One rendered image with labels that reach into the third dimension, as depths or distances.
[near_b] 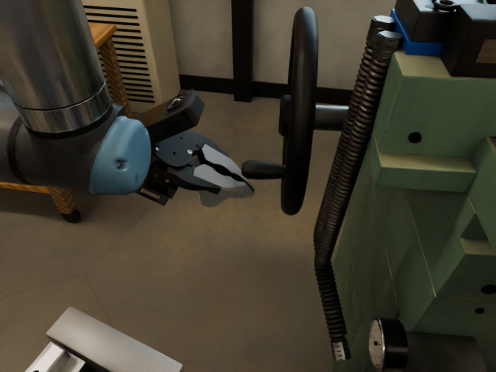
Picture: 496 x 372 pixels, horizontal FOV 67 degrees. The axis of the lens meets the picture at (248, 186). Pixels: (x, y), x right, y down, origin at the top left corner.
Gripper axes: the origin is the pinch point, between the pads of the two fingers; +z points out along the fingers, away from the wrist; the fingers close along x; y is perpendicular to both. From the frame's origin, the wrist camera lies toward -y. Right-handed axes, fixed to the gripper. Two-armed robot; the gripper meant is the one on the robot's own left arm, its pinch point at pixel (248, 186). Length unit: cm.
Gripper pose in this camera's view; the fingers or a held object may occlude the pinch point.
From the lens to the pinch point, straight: 50.8
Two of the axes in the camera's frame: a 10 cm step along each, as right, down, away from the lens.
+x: -1.6, 7.0, -6.9
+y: -4.7, 5.6, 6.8
